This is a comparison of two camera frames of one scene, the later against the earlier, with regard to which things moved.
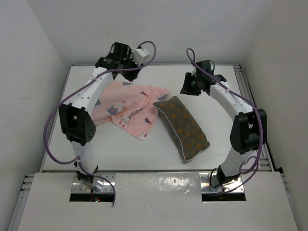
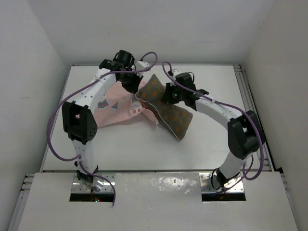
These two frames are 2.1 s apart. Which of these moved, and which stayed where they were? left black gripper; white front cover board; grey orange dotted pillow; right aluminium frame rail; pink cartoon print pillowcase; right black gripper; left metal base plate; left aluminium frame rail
Moved: left black gripper; pink cartoon print pillowcase; grey orange dotted pillow; right black gripper
Stayed: left metal base plate; right aluminium frame rail; white front cover board; left aluminium frame rail
